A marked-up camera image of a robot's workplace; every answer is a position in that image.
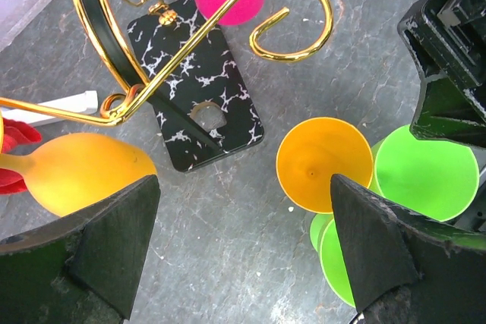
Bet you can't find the gold wine glass rack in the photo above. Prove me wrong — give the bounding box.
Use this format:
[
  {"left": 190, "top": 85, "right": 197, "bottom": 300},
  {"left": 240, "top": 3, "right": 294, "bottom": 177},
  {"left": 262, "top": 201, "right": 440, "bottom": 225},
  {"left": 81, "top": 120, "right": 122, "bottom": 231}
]
[{"left": 1, "top": 0, "right": 333, "bottom": 171}]

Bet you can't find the silver clothes rail stand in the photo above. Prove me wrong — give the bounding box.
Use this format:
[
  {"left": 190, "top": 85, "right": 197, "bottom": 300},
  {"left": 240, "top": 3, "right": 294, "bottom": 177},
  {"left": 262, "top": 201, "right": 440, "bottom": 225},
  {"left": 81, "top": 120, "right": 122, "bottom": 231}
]
[{"left": 1, "top": 90, "right": 99, "bottom": 127}]

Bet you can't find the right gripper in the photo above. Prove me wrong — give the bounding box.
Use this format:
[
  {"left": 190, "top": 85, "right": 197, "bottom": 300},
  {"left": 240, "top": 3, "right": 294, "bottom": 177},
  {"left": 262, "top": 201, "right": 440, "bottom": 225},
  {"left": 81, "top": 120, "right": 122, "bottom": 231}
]
[{"left": 397, "top": 0, "right": 485, "bottom": 149}]

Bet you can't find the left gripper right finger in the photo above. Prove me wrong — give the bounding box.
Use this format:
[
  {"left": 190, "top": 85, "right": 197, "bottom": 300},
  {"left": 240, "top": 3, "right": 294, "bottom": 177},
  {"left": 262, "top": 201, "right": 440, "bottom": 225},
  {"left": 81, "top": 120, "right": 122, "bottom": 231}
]
[{"left": 330, "top": 175, "right": 485, "bottom": 323}]

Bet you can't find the red cloth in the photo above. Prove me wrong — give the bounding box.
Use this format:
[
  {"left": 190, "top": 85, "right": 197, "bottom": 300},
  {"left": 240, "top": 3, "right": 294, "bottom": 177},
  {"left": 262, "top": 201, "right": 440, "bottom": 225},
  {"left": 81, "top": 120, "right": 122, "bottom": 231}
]
[{"left": 0, "top": 118, "right": 43, "bottom": 195}]

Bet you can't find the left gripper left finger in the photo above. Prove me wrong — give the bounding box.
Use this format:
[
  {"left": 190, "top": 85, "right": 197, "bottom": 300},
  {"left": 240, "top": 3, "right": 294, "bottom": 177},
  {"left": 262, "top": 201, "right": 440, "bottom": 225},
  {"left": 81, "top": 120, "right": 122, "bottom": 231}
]
[{"left": 1, "top": 175, "right": 160, "bottom": 323}]

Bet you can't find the green wine glass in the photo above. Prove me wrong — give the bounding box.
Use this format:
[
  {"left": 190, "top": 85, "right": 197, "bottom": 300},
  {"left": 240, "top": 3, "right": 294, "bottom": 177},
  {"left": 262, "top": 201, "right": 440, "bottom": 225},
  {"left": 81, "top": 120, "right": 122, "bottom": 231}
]
[
  {"left": 310, "top": 214, "right": 355, "bottom": 307},
  {"left": 370, "top": 125, "right": 480, "bottom": 222}
]

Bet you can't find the orange wine glass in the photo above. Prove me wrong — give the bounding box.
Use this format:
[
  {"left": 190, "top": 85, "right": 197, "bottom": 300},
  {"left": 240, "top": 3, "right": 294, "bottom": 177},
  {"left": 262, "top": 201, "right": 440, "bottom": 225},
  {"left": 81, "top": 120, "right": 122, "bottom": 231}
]
[
  {"left": 1, "top": 133, "right": 156, "bottom": 217},
  {"left": 276, "top": 117, "right": 374, "bottom": 214}
]

